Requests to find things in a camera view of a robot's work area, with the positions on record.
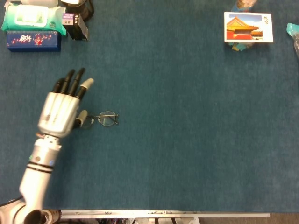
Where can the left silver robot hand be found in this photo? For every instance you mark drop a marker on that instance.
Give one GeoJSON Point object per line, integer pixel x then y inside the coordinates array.
{"type": "Point", "coordinates": [58, 114]}

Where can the thin-framed eyeglasses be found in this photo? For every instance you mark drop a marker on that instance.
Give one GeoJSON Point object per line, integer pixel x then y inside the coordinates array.
{"type": "Point", "coordinates": [107, 119]}

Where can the teal felt table cloth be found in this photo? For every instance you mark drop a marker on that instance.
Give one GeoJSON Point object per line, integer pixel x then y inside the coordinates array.
{"type": "Point", "coordinates": [175, 128]}

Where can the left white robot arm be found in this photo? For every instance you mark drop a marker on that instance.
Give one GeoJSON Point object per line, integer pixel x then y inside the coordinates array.
{"type": "Point", "coordinates": [37, 182]}

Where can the dark blue rectangular box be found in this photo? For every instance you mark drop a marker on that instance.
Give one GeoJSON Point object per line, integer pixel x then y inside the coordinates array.
{"type": "Point", "coordinates": [32, 42]}

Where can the black mesh pen holder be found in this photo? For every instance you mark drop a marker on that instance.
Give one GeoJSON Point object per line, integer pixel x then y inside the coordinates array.
{"type": "Point", "coordinates": [87, 9]}

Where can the teal snack bag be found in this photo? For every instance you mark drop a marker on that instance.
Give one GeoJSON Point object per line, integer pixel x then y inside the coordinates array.
{"type": "Point", "coordinates": [294, 37]}

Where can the palace picture postcard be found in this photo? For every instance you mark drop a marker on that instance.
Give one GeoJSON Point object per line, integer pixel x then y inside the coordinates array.
{"type": "Point", "coordinates": [247, 26]}

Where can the metal table edge rail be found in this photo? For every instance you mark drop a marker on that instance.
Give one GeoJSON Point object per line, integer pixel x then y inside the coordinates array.
{"type": "Point", "coordinates": [163, 213]}

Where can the green wet wipes pack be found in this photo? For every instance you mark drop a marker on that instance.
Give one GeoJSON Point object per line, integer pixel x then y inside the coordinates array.
{"type": "Point", "coordinates": [30, 18]}

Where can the clear jar of binder clips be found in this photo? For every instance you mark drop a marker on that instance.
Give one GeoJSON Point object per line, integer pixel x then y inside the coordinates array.
{"type": "Point", "coordinates": [239, 46]}

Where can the black carton with purple label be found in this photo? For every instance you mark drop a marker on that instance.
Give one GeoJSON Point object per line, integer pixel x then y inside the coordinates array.
{"type": "Point", "coordinates": [76, 28]}

